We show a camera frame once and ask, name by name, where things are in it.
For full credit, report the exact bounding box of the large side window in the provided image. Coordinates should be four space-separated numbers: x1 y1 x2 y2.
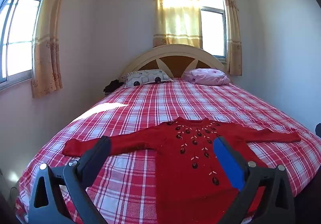
0 0 54 86

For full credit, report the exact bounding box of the window behind headboard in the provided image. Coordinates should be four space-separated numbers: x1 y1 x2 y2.
198 0 227 61

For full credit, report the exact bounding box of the grey patterned pillow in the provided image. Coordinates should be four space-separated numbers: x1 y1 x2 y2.
122 69 174 88

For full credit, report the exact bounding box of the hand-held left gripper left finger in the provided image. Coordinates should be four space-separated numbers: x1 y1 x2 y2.
27 136 112 224

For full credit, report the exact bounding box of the long yellow floral curtain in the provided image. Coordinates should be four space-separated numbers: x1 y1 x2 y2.
31 0 76 98

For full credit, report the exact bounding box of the red knitted sweater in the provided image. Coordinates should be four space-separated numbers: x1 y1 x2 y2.
62 117 301 224

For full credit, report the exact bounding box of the cream and brown headboard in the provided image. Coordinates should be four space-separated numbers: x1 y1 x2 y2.
120 44 232 84

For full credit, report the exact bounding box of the bed with red plaid sheet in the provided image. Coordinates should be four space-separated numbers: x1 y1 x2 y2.
15 77 321 224

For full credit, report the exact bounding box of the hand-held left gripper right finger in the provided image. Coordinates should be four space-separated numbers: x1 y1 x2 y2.
213 136 296 224

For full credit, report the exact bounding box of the sunlit yellow curtain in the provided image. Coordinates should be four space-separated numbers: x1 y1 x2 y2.
153 0 203 48

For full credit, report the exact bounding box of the dark cloth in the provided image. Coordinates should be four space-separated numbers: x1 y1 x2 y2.
104 79 124 93

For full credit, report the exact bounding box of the pink pillow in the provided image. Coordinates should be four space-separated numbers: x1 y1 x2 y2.
182 68 231 86

